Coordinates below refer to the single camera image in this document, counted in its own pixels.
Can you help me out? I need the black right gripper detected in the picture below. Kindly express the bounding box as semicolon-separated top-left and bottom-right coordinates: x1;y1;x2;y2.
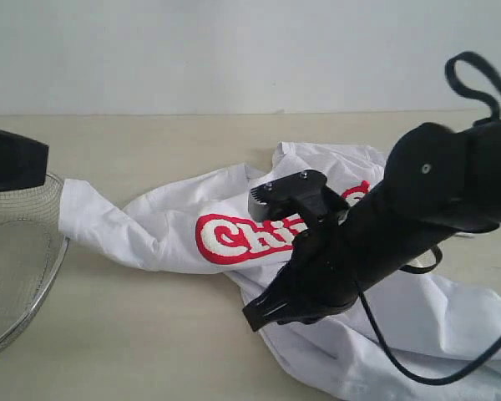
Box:
242;190;438;332

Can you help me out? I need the white t-shirt with red logo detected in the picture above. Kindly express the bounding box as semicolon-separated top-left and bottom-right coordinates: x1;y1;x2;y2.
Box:
58;142;501;400

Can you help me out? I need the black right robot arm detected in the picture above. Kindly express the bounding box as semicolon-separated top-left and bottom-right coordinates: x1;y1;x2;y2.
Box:
243;119;501;330

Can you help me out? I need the round wire mesh basket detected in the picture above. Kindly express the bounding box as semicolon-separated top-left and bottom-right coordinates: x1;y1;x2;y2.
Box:
0;173;69;352

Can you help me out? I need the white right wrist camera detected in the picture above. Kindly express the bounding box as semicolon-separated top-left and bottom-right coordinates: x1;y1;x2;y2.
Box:
248;170;350;229

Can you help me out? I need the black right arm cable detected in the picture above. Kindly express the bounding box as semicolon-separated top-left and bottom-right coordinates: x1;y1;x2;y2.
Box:
350;51;501;385

